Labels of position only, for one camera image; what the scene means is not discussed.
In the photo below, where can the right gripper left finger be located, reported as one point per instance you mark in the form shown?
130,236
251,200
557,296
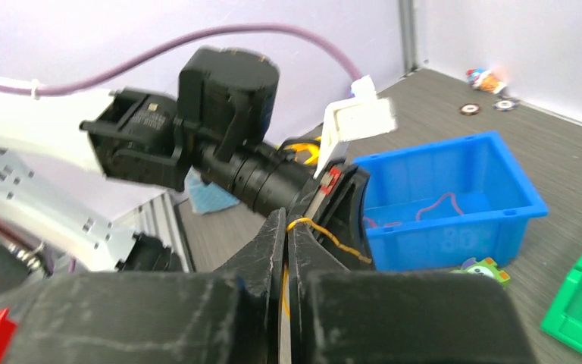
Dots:
230,315

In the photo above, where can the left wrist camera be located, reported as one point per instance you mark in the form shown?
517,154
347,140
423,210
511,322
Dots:
362,116

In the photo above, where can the small gear token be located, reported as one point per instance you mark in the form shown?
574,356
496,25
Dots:
505,105

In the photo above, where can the blue plastic bin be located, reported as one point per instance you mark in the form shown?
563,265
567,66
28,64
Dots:
438,204

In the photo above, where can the yellow triangle toy left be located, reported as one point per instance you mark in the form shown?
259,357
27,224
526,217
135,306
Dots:
304,146

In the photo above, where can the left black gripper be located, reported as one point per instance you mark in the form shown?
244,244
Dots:
216,126

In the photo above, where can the small round token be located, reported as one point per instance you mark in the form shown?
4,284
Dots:
470,109

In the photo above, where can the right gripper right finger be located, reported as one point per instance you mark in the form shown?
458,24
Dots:
343,316

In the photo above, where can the small figurine toy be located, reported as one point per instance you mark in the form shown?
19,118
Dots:
485,80

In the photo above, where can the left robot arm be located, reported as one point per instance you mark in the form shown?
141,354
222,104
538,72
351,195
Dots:
47,122

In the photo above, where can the green owl tile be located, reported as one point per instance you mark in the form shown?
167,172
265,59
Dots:
487,267

